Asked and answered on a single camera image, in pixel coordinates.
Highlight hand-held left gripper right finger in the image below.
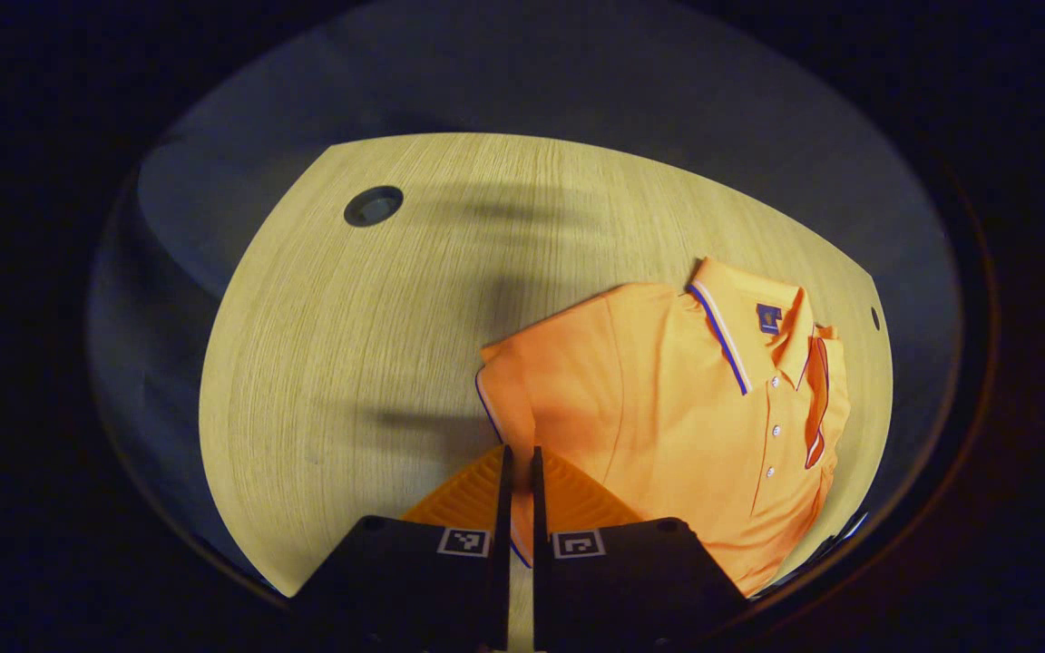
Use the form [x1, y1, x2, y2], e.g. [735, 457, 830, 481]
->
[532, 444, 750, 652]

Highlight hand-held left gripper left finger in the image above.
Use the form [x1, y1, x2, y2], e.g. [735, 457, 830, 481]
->
[291, 444, 514, 652]

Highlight orange T-shirt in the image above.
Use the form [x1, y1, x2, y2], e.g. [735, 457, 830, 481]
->
[475, 257, 852, 598]

